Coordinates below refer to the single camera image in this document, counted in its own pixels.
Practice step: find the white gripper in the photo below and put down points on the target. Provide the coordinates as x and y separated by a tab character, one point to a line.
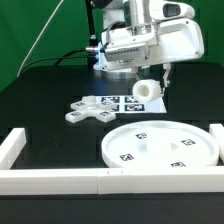
168	28

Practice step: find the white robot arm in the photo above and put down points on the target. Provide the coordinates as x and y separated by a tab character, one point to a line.
142	33

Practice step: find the white round table top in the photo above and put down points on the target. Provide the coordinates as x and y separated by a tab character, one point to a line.
159	144

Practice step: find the white marker sheet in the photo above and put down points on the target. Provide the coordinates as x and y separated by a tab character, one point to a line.
128	104

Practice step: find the white cross table base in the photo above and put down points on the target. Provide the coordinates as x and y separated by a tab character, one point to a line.
89	107

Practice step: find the white right fence bar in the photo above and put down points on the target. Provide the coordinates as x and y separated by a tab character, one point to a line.
217	131

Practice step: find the white fence bar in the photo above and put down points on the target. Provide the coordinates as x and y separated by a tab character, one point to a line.
11	148
217	131
111	181

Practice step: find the white front fence bar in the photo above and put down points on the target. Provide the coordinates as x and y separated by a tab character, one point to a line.
111	181

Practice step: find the white left fence bar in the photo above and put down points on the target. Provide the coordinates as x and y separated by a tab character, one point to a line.
11	148

